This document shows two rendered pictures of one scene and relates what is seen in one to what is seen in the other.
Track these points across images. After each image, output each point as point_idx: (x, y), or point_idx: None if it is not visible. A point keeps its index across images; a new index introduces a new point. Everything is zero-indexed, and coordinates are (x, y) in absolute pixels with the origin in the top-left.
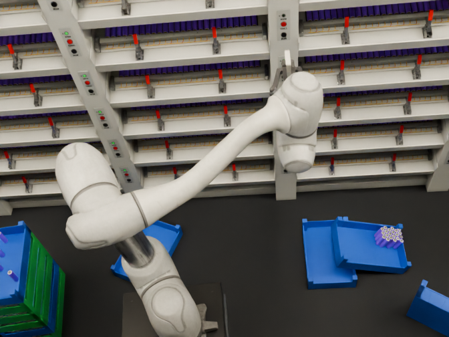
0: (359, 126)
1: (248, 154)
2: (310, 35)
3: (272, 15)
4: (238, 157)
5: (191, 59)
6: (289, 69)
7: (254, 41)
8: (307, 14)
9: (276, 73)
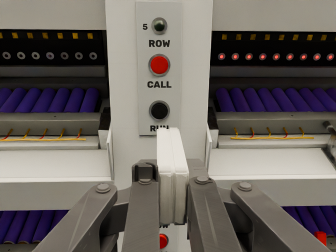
0: None
1: None
2: (236, 143)
3: (122, 25)
4: None
5: None
6: (179, 203)
7: (76, 150)
8: (223, 103)
9: (71, 215)
